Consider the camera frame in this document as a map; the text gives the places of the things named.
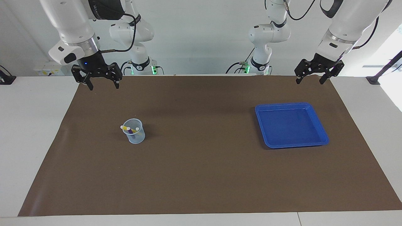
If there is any translucent plastic cup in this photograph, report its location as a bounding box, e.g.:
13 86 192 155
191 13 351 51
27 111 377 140
122 118 146 144

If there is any black table mount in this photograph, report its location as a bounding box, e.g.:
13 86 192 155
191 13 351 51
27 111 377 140
0 65 17 85

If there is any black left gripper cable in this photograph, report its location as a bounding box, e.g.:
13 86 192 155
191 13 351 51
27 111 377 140
284 0 393 51

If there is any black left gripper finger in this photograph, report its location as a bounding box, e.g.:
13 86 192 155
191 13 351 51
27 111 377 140
294 59 312 85
319 62 345 85

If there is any black clamp stand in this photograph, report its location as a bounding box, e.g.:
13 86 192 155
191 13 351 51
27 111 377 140
366 50 402 85

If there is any blue plastic tray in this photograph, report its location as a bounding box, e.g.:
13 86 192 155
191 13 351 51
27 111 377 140
255 102 329 149

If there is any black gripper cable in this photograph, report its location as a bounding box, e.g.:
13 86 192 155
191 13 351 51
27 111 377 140
100 13 140 53
284 0 393 51

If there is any white wall socket box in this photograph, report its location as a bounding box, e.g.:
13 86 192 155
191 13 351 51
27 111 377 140
34 61 65 77

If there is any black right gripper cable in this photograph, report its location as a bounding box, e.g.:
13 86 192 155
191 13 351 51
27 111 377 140
100 13 140 53

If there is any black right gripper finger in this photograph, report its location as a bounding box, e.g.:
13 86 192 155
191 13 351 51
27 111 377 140
72 64 95 91
106 63 123 89

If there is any brown table mat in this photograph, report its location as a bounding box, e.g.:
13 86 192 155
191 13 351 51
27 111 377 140
18 75 402 217

